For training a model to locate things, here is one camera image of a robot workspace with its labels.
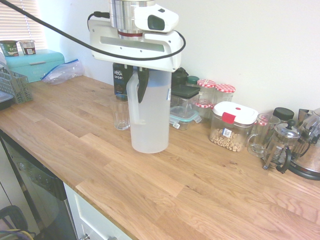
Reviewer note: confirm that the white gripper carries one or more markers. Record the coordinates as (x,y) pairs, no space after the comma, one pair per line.
(130,50)

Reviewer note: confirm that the translucent pitcher with blue lid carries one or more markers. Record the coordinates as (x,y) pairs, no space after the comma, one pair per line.
(152,120)

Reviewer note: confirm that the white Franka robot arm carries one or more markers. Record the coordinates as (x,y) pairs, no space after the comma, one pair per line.
(125,17)

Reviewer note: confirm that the dark protein powder tub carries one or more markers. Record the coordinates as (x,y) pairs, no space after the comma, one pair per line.
(118,82)

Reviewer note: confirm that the clear glass tumbler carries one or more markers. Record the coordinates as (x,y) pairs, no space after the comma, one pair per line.
(121,112)

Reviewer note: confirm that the dark green shaker bottle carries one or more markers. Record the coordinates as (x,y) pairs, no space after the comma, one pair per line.
(179,76)

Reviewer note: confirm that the clear container with black lid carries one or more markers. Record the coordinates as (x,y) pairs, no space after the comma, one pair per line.
(183,93)

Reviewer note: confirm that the jar with green lid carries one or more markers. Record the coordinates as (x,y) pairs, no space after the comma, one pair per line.
(193,80)

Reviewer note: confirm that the glass container with teal lid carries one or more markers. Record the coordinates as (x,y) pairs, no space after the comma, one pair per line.
(183,118)

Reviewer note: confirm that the clear zip plastic bag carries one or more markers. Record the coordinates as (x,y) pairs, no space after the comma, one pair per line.
(62,72)

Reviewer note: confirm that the short jar red checkered lid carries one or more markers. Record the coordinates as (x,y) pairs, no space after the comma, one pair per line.
(203,110)

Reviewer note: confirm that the teal bread box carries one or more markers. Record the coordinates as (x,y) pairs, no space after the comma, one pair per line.
(32,65)

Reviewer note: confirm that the cereal container with white lid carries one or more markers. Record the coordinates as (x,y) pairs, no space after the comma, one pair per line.
(233,125)

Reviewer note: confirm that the brown oatmeal cup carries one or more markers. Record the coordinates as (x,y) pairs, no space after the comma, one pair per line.
(27,47)

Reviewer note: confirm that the grey cutlery basket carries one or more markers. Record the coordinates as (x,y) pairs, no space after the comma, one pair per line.
(17,87)

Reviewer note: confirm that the green oatmeal cup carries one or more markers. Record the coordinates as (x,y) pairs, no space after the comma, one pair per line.
(10,48)

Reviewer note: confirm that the window blind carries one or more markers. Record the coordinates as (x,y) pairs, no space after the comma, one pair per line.
(17,25)

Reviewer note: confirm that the black dish tray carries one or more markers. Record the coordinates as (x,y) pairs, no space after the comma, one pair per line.
(4,101)

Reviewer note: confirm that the small jar red checkered lid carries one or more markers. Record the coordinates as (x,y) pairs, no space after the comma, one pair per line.
(263,123)

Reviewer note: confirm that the clear glass mug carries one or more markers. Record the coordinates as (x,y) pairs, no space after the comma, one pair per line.
(262,137)

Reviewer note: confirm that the stainless steel dishwasher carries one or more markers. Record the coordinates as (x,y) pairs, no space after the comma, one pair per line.
(37,180)

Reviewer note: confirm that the white cabinet drawer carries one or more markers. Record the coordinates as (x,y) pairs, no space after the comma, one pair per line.
(90,215)

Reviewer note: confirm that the jar with black lid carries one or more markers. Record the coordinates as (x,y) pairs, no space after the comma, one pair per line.
(283,113)

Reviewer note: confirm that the glass french press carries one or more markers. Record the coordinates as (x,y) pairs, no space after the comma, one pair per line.
(281,147)

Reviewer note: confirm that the metal drawer knob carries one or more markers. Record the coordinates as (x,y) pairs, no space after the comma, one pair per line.
(86,236)

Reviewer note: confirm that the stainless steel electric kettle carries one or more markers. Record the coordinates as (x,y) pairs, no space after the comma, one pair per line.
(308,155)

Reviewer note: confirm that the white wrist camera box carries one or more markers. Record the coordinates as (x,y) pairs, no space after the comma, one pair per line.
(165,20)

